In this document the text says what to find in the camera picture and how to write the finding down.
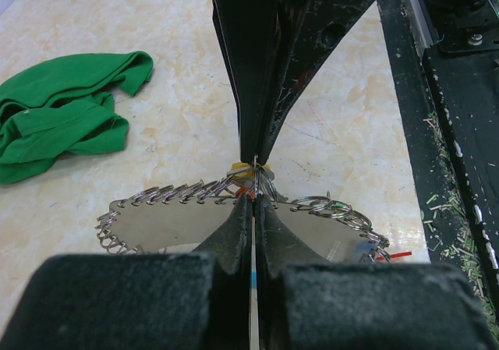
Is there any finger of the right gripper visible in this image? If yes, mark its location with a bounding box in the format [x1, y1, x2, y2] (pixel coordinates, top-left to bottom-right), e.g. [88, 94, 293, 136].
[257, 0, 376, 164]
[212, 0, 281, 162]

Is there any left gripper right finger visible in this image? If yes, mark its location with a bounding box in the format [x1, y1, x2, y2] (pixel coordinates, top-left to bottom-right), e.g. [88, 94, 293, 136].
[254, 195, 495, 349]

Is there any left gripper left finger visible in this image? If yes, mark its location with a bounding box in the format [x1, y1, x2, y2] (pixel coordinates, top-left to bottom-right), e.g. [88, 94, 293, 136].
[13, 193, 253, 350]

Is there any large keyring with blue handle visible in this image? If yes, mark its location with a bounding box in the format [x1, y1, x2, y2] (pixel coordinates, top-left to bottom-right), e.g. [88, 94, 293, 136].
[96, 178, 393, 266]

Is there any yellow tag key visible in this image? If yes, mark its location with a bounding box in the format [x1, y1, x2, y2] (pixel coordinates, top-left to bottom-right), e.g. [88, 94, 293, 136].
[226, 162, 254, 186]

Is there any green cloth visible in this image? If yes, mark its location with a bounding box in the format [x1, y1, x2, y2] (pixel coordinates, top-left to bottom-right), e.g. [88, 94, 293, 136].
[1, 51, 154, 185]

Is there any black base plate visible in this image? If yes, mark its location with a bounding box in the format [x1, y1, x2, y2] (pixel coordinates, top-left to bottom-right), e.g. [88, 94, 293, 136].
[377, 0, 498, 327]

